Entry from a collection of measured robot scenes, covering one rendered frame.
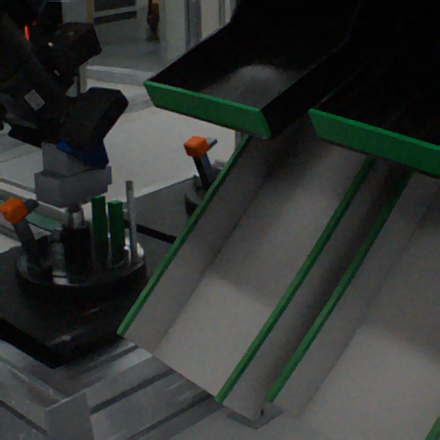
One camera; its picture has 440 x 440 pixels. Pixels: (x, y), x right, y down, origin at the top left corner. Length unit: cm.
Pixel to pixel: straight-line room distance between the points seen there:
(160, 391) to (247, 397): 20
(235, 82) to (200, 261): 16
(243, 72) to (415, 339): 23
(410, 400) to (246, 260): 19
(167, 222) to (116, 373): 33
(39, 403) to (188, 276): 16
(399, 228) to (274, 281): 11
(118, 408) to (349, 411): 24
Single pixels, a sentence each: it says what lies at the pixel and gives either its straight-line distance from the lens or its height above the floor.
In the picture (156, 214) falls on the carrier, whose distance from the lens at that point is 105.
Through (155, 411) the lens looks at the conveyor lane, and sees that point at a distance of 79.
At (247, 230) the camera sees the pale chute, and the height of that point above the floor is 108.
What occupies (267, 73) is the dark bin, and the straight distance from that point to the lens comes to 62.
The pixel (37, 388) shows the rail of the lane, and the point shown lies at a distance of 73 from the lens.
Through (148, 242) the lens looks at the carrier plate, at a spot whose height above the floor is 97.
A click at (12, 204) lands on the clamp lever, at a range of 83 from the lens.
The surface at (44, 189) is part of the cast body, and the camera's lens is 85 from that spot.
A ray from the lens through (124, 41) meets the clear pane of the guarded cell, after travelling 235.
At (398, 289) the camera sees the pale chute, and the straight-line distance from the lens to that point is 62.
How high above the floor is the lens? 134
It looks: 21 degrees down
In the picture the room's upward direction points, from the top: 2 degrees counter-clockwise
